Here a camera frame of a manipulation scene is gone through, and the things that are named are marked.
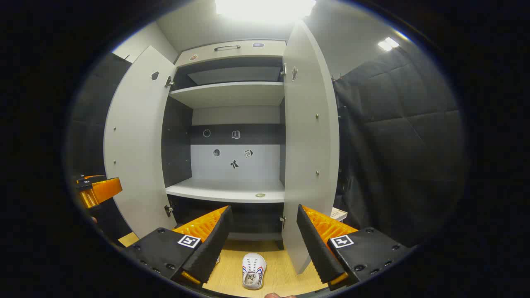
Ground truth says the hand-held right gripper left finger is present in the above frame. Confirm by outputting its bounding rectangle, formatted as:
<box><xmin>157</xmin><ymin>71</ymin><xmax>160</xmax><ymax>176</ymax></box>
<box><xmin>124</xmin><ymin>206</ymin><xmax>234</xmax><ymax>286</ymax></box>

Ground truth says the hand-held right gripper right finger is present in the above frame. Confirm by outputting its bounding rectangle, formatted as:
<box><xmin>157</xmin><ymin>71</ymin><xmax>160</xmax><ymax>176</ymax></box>
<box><xmin>296</xmin><ymin>204</ymin><xmax>414</xmax><ymax>290</ymax></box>

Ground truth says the black backdrop cloth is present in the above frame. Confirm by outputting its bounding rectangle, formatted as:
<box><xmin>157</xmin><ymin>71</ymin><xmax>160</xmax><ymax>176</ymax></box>
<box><xmin>333</xmin><ymin>46</ymin><xmax>468</xmax><ymax>249</ymax></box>

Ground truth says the white grey shoe cabinet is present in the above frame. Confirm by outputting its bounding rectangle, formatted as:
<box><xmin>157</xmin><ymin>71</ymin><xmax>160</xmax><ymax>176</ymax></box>
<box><xmin>161</xmin><ymin>39</ymin><xmax>287</xmax><ymax>251</ymax></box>

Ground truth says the white cabinet door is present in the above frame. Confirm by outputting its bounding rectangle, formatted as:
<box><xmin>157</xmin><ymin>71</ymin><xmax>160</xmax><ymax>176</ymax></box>
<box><xmin>104</xmin><ymin>46</ymin><xmax>178</xmax><ymax>239</ymax></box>
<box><xmin>282</xmin><ymin>21</ymin><xmax>341</xmax><ymax>274</ymax></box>

